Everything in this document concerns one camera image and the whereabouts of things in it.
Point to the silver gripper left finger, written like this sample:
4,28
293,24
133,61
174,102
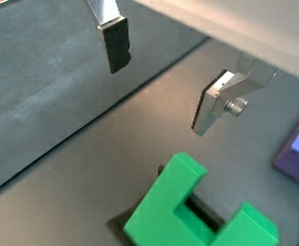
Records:
113,27

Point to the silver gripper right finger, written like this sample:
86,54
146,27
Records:
222,95

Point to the green U-shaped block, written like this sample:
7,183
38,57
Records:
249,228

